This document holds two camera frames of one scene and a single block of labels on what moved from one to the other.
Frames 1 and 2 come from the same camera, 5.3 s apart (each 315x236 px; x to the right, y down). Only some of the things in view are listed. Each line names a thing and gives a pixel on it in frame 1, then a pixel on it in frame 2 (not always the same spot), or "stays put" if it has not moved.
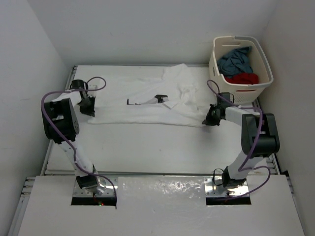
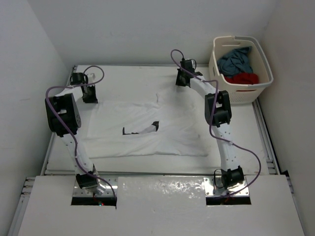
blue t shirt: [236, 61] stays put
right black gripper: [208, 121] to [178, 81]
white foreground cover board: [165, 205] stays put
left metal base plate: [105, 188] stays put
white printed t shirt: [173, 100] to [173, 124]
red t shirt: [243, 78] stays put
